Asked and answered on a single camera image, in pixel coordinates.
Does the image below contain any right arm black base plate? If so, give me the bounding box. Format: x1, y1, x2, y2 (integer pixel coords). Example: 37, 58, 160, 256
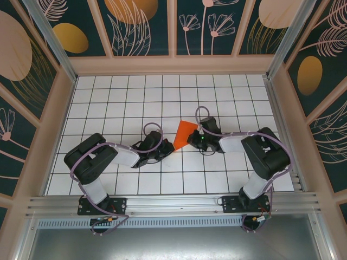
221, 194, 272, 215

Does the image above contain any orange square paper sheet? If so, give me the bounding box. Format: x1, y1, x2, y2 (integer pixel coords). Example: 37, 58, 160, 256
172, 120, 198, 152

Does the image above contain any aluminium side rail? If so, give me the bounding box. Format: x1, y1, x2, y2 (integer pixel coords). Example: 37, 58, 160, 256
264, 77, 309, 193

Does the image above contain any grey metal shelf sheet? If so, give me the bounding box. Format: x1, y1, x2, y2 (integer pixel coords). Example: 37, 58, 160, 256
27, 226, 323, 260

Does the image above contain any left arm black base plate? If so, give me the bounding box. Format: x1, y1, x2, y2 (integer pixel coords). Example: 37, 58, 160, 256
77, 197, 128, 216

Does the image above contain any slotted grey cable duct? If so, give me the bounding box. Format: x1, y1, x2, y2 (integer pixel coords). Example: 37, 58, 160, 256
36, 216, 245, 230

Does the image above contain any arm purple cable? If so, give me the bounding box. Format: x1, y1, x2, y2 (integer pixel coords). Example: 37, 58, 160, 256
69, 122, 163, 236
195, 105, 293, 233

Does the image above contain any long aluminium mounting rail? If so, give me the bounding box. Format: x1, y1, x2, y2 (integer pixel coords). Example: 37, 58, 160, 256
25, 192, 322, 220

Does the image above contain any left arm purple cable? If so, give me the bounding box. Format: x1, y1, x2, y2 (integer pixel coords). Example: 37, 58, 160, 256
69, 122, 163, 236

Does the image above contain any aluminium corner post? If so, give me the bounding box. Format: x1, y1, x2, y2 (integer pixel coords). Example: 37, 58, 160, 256
265, 0, 318, 79
21, 0, 78, 83

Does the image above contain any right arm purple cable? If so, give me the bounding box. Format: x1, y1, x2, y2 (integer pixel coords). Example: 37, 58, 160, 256
195, 105, 293, 233

